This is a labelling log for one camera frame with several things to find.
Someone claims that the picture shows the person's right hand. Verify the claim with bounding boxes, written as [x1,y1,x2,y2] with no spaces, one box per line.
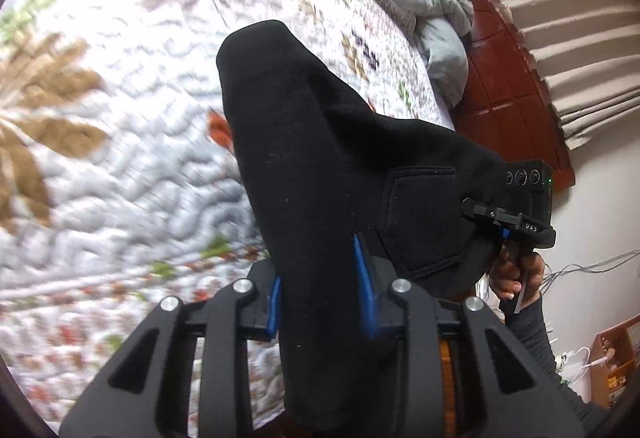
[489,245,546,309]

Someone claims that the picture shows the white cables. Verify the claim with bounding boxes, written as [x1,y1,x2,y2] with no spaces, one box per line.
[541,249,640,399]

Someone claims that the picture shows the black pants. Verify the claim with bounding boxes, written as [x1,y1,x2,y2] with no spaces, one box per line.
[216,21,506,437]

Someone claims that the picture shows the floral quilted bedspread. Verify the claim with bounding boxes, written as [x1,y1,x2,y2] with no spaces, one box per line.
[1,0,446,428]

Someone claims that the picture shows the wooden nightstand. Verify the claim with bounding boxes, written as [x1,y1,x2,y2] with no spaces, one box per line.
[588,325,637,409]

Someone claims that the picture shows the beige pleated curtain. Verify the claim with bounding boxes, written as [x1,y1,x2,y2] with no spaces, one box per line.
[499,0,639,149]

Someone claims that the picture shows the dark red wooden headboard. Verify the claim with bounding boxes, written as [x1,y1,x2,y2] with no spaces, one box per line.
[451,0,576,191]

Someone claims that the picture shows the right forearm grey sleeve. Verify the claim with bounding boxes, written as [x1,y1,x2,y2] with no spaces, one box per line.
[506,296,608,437]

